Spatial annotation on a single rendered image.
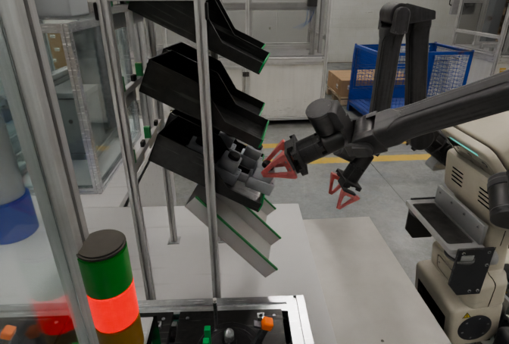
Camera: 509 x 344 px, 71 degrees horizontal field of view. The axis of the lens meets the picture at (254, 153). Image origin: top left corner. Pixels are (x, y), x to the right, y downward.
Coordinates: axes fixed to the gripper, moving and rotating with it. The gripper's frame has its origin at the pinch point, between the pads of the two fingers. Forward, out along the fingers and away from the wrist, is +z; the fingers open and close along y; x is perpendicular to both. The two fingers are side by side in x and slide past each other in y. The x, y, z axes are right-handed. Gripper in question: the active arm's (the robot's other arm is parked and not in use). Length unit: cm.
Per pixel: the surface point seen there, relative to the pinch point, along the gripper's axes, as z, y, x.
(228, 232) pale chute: 15.1, 4.4, 9.6
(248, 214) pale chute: 13.2, -8.0, 13.9
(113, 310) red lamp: 9, 48, -13
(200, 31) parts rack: -4.2, 6.9, -33.4
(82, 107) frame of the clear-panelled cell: 66, -53, -32
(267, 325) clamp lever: 8.2, 26.1, 18.8
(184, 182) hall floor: 134, -216, 72
